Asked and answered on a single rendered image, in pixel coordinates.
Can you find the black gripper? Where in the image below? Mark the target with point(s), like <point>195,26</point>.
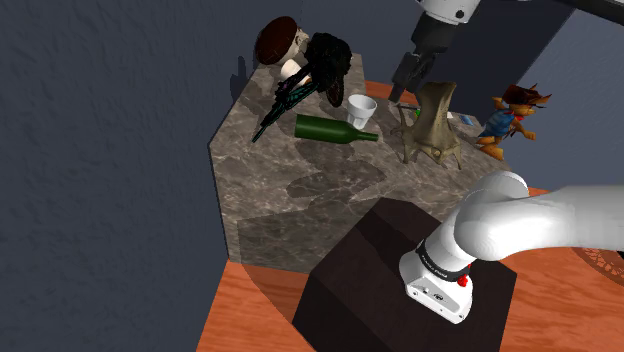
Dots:
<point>434,35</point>

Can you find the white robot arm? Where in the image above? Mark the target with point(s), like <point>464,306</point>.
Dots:
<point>507,224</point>

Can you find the tan bone-shaped sculpture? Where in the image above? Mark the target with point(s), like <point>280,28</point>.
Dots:
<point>434,122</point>

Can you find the white cup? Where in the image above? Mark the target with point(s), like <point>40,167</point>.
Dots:
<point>361,108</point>

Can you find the small blue flat item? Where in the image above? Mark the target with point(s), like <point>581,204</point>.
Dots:
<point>466,121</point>

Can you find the black bushy plant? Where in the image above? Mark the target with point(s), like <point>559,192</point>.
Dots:
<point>330,56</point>

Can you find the orange fox figure with hat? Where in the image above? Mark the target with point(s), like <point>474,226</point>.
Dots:
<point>502,124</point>

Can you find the green glass bottle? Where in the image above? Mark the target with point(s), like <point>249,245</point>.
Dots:
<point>322,128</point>

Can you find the white pot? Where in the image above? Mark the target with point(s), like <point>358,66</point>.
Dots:
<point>291,70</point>

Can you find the brown round bowl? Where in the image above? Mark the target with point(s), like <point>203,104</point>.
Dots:
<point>274,41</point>

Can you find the dark robot stand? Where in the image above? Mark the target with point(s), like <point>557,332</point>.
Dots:
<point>360,282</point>

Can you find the round patterned rug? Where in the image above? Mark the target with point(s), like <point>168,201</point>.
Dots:
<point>604,263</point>

